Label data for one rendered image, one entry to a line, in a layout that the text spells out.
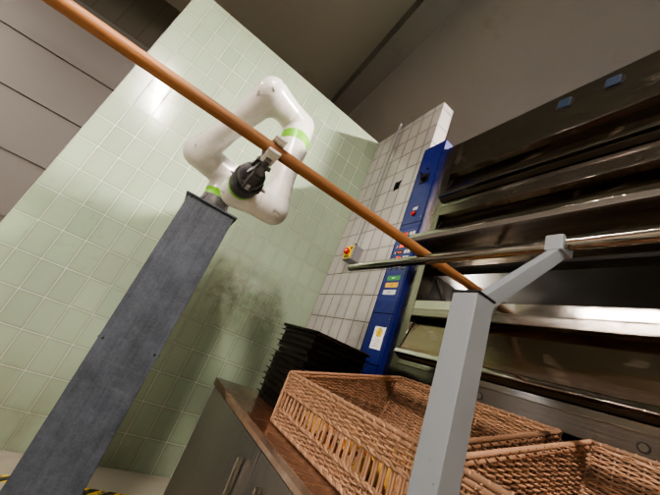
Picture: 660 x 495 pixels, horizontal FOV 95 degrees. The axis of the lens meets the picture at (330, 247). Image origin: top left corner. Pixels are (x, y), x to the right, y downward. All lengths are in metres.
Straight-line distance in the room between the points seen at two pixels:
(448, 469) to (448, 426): 0.04
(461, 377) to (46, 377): 1.78
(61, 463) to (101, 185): 1.21
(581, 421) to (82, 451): 1.42
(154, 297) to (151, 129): 1.09
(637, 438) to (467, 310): 0.60
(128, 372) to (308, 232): 1.33
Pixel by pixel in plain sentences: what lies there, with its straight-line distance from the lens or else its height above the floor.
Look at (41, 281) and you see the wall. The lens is 1.92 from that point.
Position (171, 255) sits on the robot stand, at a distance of 1.30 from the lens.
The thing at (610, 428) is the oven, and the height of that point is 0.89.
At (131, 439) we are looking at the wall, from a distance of 2.01.
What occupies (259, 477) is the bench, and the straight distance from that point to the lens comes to 0.89.
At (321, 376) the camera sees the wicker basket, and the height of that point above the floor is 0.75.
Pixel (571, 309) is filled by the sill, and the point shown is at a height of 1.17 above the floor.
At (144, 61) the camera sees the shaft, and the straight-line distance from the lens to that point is 0.76.
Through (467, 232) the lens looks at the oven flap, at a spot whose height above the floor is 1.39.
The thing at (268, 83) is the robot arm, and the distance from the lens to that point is 1.26.
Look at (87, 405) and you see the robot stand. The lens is 1.35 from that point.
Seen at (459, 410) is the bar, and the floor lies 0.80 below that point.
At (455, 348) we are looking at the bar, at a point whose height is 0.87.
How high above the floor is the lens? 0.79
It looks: 20 degrees up
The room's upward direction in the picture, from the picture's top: 22 degrees clockwise
